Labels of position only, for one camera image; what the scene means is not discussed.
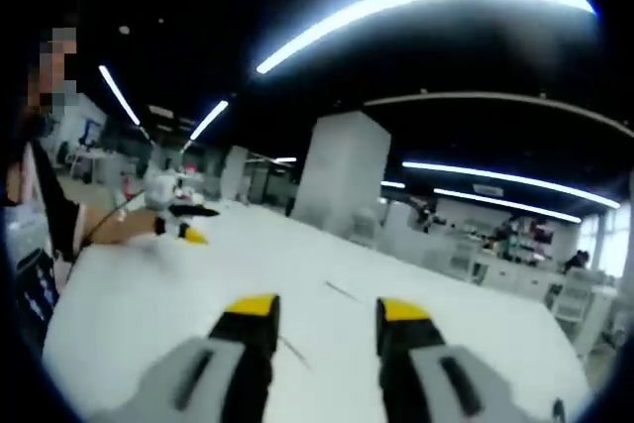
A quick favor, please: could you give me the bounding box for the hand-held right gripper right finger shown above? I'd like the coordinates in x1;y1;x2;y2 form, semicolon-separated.
374;296;534;423

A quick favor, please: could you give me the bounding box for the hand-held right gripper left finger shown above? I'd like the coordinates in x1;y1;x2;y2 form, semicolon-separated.
91;292;281;423

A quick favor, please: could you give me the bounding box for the white square pillar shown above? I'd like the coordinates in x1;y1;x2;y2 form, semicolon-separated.
220;145;249;201
291;110;392;235

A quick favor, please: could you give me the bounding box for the person's black printed shirt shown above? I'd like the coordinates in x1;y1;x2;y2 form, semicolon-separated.
0;110;83;340

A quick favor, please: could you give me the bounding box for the white mesh office chair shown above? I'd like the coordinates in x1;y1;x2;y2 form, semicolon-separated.
448;239;479;285
349;209;377;246
549;267;598;328

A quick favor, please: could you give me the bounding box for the white office desk row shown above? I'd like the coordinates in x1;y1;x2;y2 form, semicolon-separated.
475;254;566;295

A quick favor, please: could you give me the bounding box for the white desk partition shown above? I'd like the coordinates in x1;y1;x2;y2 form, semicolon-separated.
383;204;450;265

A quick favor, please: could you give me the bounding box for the bright office window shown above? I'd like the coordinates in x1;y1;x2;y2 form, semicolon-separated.
579;214;620;275

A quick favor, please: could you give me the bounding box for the thin black cable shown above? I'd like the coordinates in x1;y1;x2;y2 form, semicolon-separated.
81;193;148;247

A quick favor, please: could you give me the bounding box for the blue white wall board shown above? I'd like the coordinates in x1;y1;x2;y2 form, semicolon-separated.
78;114;108;148

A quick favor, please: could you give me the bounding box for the red wall screen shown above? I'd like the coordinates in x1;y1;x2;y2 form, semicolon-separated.
528;218;556;242

